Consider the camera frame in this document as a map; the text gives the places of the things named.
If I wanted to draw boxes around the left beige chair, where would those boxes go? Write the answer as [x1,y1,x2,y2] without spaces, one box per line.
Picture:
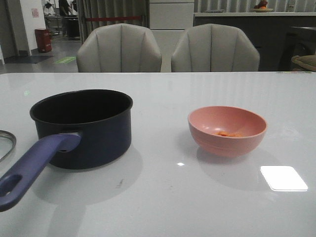
[77,23,162,73]

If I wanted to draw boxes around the pink wall notice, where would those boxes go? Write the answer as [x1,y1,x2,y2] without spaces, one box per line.
[31,8,39,18]

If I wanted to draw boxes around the olive cushion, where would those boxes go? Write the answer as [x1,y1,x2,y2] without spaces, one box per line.
[291,55,316,72]

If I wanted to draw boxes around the orange ham pieces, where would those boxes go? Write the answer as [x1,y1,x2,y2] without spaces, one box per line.
[215,131,243,137]

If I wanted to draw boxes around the dark blue saucepan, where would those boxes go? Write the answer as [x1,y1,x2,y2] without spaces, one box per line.
[0,89,133,211]

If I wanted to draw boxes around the person in white clothes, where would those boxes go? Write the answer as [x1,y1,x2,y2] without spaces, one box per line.
[43,0,55,15]

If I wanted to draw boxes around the pink bowl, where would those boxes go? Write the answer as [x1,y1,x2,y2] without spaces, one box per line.
[188,106,268,158]

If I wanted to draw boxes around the beige chair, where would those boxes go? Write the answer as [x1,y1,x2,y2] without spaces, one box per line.
[77,23,162,73]
[171,24,260,72]

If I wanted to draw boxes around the red trash bin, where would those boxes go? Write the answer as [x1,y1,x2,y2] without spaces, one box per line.
[35,29,52,53]

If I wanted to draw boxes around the glass lid blue knob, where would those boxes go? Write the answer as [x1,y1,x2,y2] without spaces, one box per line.
[0,130,16,162]

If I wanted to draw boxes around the red barrier tape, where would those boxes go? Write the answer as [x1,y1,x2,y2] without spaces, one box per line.
[85,15,143,22]

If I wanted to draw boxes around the right beige chair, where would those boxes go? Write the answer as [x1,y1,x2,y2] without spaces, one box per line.
[171,24,260,72]

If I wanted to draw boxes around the person in dark clothes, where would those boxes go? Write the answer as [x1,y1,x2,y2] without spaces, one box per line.
[58,0,71,36]

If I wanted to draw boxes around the white cabinet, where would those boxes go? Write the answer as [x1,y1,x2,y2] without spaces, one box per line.
[149,0,195,30]

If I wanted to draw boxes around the dark counter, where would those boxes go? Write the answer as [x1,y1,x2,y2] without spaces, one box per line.
[193,12,316,71]

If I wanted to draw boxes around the fruit plate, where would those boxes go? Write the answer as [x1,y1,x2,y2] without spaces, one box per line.
[250,0,274,12]

